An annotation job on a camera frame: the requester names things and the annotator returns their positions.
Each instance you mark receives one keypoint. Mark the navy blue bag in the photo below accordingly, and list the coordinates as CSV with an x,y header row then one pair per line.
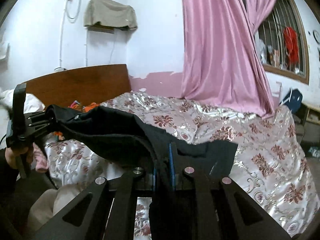
x,y
292,100

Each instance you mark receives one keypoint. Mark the wooden shelf unit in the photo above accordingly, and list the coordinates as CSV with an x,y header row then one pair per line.
x,y
309,118

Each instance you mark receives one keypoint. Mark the barred wooden window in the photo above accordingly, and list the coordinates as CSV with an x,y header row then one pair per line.
x,y
284,14

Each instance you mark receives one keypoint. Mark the red hanging cloth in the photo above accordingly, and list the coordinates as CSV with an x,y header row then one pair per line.
x,y
291,43

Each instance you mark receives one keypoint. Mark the left hand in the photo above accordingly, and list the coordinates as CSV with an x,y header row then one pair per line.
x,y
11,155

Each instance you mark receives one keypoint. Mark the orange clothing on bed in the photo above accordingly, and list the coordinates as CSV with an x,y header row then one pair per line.
x,y
76,105

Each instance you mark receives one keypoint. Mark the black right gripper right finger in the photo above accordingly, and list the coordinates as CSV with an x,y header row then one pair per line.
x,y
218,208

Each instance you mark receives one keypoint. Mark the beige cloth covered box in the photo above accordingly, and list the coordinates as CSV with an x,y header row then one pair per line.
x,y
109,13

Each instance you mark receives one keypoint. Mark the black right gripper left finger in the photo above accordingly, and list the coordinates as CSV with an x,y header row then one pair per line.
x,y
106,209

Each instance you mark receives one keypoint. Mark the round wall clock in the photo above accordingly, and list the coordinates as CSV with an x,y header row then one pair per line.
x,y
316,36

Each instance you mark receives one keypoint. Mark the wooden headboard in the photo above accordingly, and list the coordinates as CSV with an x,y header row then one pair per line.
x,y
86,85

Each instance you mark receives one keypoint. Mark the pink curtain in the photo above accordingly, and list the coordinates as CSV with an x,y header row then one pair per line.
x,y
221,65

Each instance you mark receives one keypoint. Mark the floral satin bedspread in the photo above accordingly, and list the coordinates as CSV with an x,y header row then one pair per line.
x,y
262,156

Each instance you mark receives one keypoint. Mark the black garment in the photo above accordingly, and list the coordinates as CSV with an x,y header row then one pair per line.
x,y
124,139

